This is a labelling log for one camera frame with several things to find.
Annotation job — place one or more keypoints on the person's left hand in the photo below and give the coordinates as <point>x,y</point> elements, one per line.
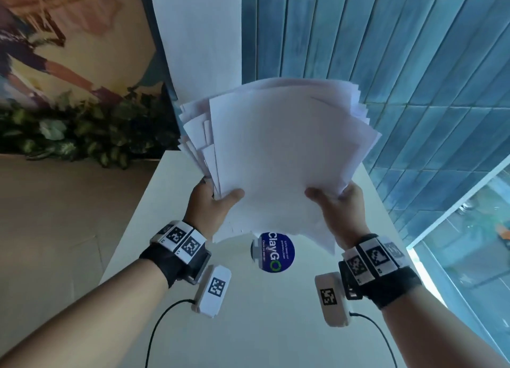
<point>205,212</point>

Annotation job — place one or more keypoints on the person's right hand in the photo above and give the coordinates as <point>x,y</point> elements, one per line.
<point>344,216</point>

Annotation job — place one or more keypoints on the pile of white papers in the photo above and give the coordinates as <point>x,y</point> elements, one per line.
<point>279,148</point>

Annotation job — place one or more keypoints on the person's right forearm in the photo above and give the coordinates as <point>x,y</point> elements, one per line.
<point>438,332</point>

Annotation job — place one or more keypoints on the person's left forearm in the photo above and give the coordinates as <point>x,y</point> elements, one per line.
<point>87,316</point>

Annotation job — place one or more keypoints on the black left wrist marker band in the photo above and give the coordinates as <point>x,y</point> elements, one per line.
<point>179,242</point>

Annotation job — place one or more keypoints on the black wrist marker band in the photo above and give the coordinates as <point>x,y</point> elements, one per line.
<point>374,260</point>
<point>179,242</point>

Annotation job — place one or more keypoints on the black right wrist marker band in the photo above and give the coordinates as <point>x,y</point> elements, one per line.
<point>374,260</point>

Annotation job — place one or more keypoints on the round blue sticker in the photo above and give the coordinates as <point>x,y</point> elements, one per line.
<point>277,256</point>

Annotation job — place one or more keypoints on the green leafy plants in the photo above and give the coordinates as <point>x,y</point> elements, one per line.
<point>87,132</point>

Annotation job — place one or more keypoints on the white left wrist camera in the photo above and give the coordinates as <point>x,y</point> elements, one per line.
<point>213,292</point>

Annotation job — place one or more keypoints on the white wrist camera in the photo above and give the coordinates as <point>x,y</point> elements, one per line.
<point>332,300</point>
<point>213,292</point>

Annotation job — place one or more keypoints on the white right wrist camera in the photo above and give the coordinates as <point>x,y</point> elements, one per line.
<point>332,300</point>

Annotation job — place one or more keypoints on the white sheet taped to wall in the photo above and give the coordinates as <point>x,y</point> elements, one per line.
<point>199,33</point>

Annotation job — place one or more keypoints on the colourful wall mural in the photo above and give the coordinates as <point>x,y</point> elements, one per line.
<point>71,29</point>

